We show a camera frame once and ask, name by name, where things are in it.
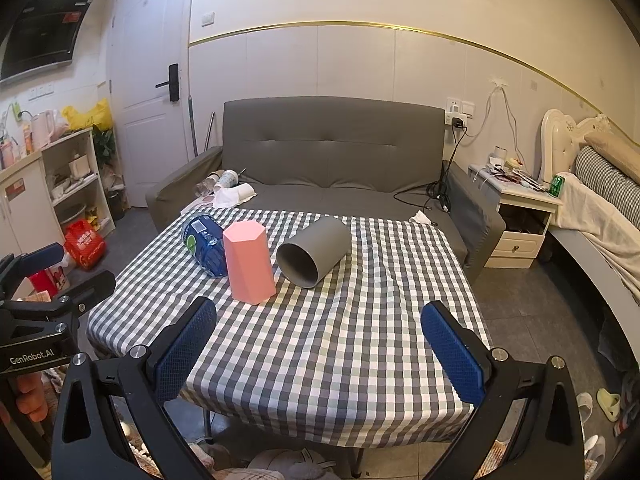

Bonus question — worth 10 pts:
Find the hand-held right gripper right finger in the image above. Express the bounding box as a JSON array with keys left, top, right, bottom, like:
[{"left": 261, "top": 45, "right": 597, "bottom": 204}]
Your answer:
[{"left": 420, "top": 301, "right": 586, "bottom": 480}]

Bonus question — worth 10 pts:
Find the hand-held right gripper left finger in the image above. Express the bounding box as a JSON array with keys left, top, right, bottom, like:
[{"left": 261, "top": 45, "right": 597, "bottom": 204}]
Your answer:
[{"left": 51, "top": 296, "right": 218, "bottom": 480}]

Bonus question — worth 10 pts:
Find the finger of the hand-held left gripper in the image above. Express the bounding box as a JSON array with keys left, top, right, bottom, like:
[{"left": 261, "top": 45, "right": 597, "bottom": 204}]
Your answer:
[
  {"left": 27, "top": 269, "right": 117, "bottom": 317},
  {"left": 0, "top": 242, "right": 67, "bottom": 302}
]

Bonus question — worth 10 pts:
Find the grey cup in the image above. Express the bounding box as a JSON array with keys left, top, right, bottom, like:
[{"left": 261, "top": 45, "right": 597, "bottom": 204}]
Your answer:
[{"left": 276, "top": 216, "right": 350, "bottom": 290}]

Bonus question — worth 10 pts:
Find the pink hexagonal cup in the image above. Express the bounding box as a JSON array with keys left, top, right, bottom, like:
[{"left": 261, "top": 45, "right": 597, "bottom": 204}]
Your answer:
[{"left": 222, "top": 220, "right": 277, "bottom": 305}]

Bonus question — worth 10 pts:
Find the person's left hand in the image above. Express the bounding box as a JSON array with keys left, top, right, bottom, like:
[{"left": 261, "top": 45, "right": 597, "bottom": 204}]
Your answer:
[{"left": 0, "top": 374, "right": 52, "bottom": 427}]

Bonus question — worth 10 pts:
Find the red shopping bag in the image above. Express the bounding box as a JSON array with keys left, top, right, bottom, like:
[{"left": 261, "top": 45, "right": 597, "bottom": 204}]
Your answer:
[{"left": 63, "top": 219, "right": 109, "bottom": 271}]

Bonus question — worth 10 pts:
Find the white kitchen shelf cabinet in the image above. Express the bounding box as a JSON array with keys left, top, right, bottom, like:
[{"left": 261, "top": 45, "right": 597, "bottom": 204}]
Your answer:
[{"left": 0, "top": 127, "right": 117, "bottom": 263}]

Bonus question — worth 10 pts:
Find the black trash bin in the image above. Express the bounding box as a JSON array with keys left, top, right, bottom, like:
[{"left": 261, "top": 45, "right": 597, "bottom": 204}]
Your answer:
[{"left": 105, "top": 189, "right": 126, "bottom": 221}]

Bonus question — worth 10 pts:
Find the blue snack packet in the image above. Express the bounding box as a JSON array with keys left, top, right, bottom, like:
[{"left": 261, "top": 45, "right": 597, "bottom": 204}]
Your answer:
[{"left": 181, "top": 213, "right": 230, "bottom": 279}]

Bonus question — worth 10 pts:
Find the checkered tablecloth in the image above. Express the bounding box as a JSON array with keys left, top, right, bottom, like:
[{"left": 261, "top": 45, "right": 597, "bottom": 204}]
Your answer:
[{"left": 86, "top": 208, "right": 494, "bottom": 449}]

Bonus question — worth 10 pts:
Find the pink electric kettle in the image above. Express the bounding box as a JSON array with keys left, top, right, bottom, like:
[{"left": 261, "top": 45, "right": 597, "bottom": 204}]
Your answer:
[{"left": 30, "top": 109, "right": 57, "bottom": 149}]

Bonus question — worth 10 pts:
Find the white slipper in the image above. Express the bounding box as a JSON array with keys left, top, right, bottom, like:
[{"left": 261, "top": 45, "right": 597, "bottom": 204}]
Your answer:
[{"left": 575, "top": 392, "right": 594, "bottom": 427}]

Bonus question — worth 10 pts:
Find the cream nightstand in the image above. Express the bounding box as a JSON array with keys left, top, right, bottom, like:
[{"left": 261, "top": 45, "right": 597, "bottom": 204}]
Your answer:
[{"left": 467, "top": 162, "right": 564, "bottom": 270}]

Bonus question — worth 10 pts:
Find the yellow plastic bag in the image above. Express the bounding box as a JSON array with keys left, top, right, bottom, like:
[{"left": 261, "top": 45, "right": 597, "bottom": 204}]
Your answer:
[{"left": 61, "top": 99, "right": 114, "bottom": 132}]

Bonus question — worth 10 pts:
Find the white cloth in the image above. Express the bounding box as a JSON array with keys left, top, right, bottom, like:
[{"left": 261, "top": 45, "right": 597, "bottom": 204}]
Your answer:
[{"left": 212, "top": 187, "right": 244, "bottom": 209}]

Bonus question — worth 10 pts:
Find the pale green slipper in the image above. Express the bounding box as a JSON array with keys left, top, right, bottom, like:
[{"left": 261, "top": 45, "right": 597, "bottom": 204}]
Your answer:
[{"left": 597, "top": 388, "right": 622, "bottom": 421}]

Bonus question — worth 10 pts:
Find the white blanket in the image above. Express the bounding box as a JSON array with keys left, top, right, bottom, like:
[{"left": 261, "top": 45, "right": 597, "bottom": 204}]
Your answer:
[{"left": 550, "top": 172, "right": 640, "bottom": 307}]

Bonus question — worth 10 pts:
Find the black range hood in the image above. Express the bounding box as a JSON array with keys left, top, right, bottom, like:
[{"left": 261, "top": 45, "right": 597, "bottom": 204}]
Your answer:
[{"left": 0, "top": 0, "right": 97, "bottom": 85}]

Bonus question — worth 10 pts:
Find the white door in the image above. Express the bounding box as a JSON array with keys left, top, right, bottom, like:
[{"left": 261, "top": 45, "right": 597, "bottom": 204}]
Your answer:
[{"left": 107, "top": 0, "right": 199, "bottom": 210}]

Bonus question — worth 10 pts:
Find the checkered pillow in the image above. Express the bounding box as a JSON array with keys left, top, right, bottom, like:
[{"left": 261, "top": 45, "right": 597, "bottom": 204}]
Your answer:
[{"left": 570, "top": 146, "right": 640, "bottom": 212}]

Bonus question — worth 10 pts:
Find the cream bed headboard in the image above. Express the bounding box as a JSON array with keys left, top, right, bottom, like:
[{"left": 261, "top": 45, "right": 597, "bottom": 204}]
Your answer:
[{"left": 540, "top": 109, "right": 627, "bottom": 187}]

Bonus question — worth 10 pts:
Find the grey sofa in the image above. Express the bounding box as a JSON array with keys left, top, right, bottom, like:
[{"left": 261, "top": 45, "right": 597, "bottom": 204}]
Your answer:
[{"left": 146, "top": 96, "right": 507, "bottom": 284}]

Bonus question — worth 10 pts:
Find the beige pillow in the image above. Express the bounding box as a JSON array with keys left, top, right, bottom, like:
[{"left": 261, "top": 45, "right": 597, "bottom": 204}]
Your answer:
[{"left": 584, "top": 131, "right": 640, "bottom": 184}]

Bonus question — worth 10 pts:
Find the grey bed frame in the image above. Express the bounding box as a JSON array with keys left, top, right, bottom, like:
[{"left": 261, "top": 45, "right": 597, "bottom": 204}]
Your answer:
[{"left": 547, "top": 224, "right": 640, "bottom": 363}]

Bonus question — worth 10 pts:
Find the black power cable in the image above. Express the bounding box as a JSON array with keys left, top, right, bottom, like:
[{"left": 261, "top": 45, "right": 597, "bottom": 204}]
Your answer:
[{"left": 393, "top": 119, "right": 469, "bottom": 214}]

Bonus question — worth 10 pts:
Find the mop handle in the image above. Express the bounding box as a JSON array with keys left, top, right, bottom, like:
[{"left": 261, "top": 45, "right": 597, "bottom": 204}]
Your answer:
[{"left": 186, "top": 95, "right": 199, "bottom": 162}]

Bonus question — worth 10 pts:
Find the black door lock handle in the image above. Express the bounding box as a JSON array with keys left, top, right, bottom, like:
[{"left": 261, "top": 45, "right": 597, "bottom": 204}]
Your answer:
[{"left": 155, "top": 63, "right": 180, "bottom": 102}]

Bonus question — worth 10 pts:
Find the white wall socket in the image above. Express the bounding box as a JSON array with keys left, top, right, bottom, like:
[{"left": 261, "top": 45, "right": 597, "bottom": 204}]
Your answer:
[{"left": 444, "top": 97, "right": 476, "bottom": 129}]

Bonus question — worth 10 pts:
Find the white charging cable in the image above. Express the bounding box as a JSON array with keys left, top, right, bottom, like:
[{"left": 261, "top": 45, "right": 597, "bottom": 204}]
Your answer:
[{"left": 467, "top": 79, "right": 522, "bottom": 162}]

